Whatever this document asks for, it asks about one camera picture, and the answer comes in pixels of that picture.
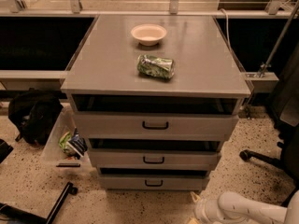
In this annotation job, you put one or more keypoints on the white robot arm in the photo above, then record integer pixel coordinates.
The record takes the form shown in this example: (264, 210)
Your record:
(233, 208)

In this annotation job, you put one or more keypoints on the dark blue snack bag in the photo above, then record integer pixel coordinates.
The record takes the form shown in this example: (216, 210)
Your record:
(77, 144)

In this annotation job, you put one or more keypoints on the grey bottom drawer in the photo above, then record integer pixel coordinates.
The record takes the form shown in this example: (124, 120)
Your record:
(153, 182)

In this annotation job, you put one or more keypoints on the clear plastic bin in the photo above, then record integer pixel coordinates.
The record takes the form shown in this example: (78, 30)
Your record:
(53, 156)

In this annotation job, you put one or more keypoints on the metal diagonal rod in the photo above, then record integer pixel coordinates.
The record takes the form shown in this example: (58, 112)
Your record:
(265, 65)

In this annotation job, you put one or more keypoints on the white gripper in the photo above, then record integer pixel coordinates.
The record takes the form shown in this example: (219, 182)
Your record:
(203, 211)

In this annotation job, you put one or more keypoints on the grey drawer cabinet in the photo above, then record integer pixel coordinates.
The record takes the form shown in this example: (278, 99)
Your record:
(206, 80)

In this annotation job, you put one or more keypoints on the black backpack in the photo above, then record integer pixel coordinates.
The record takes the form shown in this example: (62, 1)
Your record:
(34, 113)

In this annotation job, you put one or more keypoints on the green chip bag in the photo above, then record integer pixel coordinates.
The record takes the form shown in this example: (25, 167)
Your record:
(155, 66)

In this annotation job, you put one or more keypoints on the green snack bag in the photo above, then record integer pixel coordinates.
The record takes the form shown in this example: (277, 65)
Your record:
(63, 143)

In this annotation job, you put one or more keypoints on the grey top drawer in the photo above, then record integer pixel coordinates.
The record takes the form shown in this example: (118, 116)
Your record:
(155, 126)

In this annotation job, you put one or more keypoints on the grey middle drawer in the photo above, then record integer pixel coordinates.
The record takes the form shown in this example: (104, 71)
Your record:
(154, 159)

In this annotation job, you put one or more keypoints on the grey drawer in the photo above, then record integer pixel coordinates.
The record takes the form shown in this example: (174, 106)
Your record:
(153, 182)
(154, 159)
(155, 126)

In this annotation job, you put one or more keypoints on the black stand base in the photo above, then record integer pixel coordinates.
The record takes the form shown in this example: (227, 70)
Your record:
(15, 215)

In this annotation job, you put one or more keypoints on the black object at left edge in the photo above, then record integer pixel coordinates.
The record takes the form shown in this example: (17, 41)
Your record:
(5, 149)

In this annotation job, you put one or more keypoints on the black office chair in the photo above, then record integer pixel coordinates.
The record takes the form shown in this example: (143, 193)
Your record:
(284, 108)

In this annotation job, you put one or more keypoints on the white bowl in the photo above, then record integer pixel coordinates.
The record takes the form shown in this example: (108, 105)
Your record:
(148, 34)

